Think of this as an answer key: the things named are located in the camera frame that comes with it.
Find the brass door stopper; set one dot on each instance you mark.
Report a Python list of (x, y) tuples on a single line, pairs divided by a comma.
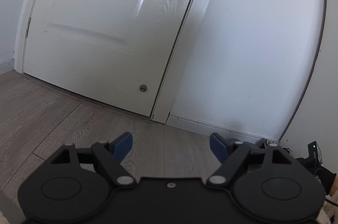
[(143, 88)]

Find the right forearm cream sleeve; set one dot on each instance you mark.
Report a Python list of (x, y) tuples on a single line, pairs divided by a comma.
[(328, 212)]

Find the white door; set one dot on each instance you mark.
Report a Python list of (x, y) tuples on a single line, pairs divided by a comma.
[(104, 49)]

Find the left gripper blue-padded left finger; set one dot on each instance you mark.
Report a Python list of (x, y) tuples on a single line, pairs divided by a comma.
[(108, 157)]

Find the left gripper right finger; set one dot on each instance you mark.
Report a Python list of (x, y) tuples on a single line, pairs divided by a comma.
[(232, 157)]

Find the black gloved right hand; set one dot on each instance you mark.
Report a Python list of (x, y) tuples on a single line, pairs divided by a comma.
[(326, 178)]

